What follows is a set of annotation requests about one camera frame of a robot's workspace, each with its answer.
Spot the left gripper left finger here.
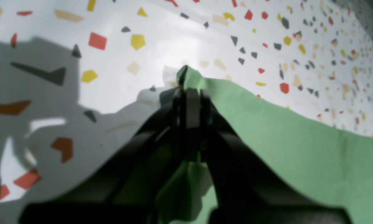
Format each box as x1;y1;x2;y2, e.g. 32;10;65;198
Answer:
19;88;185;224

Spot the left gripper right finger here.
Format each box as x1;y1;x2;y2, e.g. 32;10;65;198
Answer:
186;88;351;224

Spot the light green T-shirt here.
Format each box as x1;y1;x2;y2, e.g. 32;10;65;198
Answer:
156;66;373;224

